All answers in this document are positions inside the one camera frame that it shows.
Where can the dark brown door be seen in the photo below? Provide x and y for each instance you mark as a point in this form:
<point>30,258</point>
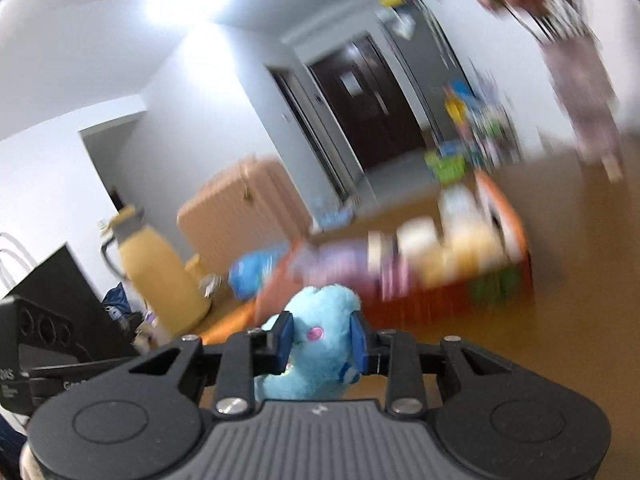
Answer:
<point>370,120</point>

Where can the yellow bucket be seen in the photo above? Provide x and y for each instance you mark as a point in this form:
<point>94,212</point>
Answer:
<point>453,108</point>

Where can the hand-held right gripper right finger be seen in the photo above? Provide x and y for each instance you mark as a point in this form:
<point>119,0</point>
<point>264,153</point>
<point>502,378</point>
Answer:
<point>357,345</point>

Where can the grey sliding door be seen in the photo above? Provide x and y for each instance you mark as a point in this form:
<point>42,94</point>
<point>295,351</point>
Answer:
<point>310,135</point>

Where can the blue packet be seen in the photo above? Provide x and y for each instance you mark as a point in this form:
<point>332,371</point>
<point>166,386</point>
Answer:
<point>250,272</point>

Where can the cardboard box with orange edges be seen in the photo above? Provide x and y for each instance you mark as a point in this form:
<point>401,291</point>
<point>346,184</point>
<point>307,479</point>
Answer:
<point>435,297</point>

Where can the blue plush toy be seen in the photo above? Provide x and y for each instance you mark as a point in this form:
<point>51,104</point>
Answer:
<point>310,310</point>

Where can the pink vase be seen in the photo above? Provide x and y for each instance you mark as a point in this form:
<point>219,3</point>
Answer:
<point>585,95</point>

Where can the green bag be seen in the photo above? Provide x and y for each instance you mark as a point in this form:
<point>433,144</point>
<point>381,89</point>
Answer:
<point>447,169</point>

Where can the pink suitcase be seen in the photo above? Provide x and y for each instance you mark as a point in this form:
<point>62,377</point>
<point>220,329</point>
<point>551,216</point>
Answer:
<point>240,210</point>

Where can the yellow thermos jug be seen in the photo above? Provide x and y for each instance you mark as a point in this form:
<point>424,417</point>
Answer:
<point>160,270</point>

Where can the purple packet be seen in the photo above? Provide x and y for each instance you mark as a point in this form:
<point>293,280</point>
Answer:
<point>340,260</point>

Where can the metal storage rack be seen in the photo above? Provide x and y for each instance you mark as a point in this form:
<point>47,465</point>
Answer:
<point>487,120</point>

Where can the grey cabinet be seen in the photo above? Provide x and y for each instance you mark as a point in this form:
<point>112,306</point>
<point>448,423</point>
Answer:
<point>425,60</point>

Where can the blue pet feeder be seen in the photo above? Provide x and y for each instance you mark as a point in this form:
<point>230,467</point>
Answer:
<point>335,217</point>

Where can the white paper notice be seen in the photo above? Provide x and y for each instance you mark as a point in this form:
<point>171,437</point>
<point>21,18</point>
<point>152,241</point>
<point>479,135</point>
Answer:
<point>352,85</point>

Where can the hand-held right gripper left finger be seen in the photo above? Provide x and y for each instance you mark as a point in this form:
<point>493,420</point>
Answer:
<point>284,340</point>

